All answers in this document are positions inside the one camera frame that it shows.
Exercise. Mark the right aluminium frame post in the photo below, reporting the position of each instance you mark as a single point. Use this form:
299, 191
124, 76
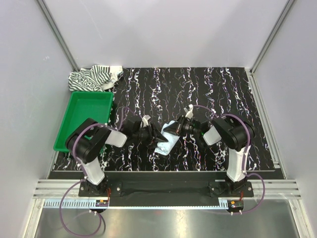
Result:
277, 26

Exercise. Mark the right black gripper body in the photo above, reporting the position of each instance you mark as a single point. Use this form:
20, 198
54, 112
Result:
184, 126

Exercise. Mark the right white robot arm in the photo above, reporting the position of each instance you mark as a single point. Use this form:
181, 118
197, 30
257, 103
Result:
235, 133

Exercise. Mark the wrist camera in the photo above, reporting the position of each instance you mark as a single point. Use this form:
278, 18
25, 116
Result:
189, 111
146, 120

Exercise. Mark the aluminium frame post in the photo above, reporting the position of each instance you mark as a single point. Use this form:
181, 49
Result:
57, 34
277, 26

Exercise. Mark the green plastic tray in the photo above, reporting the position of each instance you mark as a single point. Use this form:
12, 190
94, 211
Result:
81, 106

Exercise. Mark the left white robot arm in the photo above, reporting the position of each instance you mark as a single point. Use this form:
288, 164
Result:
86, 142

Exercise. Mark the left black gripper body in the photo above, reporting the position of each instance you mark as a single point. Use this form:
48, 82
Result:
146, 136

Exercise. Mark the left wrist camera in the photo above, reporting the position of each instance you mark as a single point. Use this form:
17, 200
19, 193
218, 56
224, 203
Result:
146, 120

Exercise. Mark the striped green white towel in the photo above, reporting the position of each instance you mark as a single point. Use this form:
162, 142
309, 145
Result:
98, 78

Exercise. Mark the white slotted cable duct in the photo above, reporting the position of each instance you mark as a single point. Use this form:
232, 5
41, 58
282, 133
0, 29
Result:
211, 203

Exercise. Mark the light blue towel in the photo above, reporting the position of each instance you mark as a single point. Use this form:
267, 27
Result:
164, 148

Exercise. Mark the left aluminium frame post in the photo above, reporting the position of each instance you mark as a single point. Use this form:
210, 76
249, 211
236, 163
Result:
57, 34

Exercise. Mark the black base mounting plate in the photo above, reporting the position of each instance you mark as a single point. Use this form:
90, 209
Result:
218, 186

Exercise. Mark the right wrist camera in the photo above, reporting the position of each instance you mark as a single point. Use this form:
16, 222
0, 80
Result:
189, 111

